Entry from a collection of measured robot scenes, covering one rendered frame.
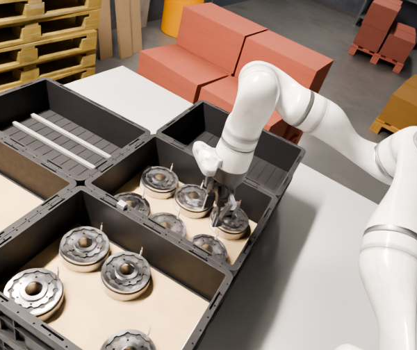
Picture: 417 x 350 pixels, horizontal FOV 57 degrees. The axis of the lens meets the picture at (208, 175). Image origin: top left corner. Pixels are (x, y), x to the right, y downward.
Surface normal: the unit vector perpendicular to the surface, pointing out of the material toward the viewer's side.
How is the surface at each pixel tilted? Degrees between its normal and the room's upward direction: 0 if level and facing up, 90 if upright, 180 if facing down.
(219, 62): 90
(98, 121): 90
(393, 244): 32
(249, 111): 106
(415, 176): 26
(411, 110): 90
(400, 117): 90
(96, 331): 0
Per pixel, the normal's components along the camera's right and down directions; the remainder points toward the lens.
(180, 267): -0.44, 0.47
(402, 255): 0.02, -0.52
